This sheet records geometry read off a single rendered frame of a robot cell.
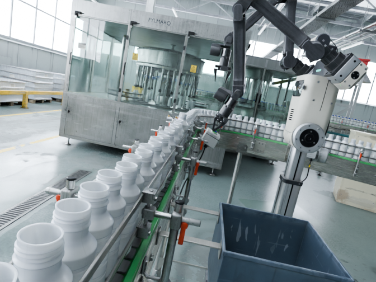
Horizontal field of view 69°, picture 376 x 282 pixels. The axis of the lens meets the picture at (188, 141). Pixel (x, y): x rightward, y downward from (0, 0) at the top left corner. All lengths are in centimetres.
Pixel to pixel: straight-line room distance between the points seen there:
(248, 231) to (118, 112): 388
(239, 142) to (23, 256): 258
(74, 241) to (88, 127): 461
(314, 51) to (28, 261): 128
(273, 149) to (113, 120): 285
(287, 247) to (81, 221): 87
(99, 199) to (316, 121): 131
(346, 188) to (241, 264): 451
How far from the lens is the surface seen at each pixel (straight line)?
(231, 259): 73
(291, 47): 183
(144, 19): 468
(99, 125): 483
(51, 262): 27
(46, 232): 29
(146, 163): 58
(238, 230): 104
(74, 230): 32
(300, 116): 152
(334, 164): 277
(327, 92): 154
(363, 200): 526
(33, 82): 992
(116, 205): 43
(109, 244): 36
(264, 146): 276
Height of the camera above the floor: 131
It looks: 10 degrees down
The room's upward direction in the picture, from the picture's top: 11 degrees clockwise
